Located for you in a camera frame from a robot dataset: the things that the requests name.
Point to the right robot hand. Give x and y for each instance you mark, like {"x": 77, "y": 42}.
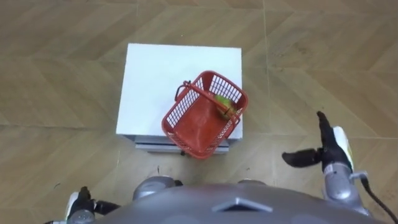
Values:
{"x": 332, "y": 149}

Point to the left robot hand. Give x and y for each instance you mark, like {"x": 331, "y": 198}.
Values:
{"x": 81, "y": 200}

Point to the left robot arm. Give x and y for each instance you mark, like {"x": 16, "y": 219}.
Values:
{"x": 79, "y": 217}

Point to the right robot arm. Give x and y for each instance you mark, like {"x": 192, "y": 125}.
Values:
{"x": 342, "y": 186}

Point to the robot body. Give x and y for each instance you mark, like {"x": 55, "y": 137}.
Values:
{"x": 236, "y": 205}

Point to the green fruit soft toy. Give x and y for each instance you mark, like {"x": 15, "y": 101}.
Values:
{"x": 224, "y": 105}

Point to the white square low table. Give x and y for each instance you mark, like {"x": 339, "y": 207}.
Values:
{"x": 149, "y": 93}

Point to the red plastic shopping basket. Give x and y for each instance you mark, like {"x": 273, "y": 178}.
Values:
{"x": 199, "y": 124}

